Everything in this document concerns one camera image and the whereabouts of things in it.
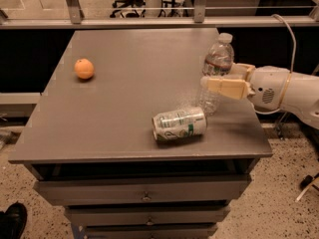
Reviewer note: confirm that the green white 7up can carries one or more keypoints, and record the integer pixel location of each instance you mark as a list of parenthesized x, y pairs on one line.
[(179, 124)]

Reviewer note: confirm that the orange fruit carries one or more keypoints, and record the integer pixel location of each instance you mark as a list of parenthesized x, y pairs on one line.
[(84, 69)]

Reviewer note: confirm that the black shoe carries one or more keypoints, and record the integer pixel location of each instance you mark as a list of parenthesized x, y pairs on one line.
[(13, 221)]

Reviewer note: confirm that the black office chair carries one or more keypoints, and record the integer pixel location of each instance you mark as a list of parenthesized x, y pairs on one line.
[(128, 8)]

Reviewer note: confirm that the clear plastic water bottle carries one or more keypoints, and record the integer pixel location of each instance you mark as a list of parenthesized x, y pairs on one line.
[(217, 62)]

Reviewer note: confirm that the metal railing frame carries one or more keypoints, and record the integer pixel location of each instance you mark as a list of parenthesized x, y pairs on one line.
[(95, 14)]

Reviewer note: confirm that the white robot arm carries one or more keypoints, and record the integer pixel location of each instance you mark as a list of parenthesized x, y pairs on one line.
[(302, 97)]

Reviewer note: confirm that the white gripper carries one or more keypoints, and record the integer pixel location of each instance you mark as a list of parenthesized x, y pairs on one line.
[(268, 85)]

